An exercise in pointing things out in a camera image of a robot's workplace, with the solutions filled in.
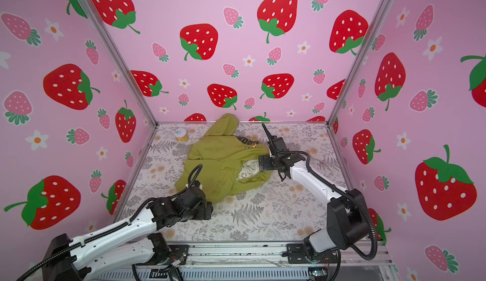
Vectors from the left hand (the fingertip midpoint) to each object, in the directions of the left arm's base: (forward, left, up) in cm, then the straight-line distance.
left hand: (206, 209), depth 80 cm
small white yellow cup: (+45, +23, -2) cm, 51 cm away
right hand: (+21, -27, +7) cm, 35 cm away
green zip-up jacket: (+22, -6, +2) cm, 23 cm away
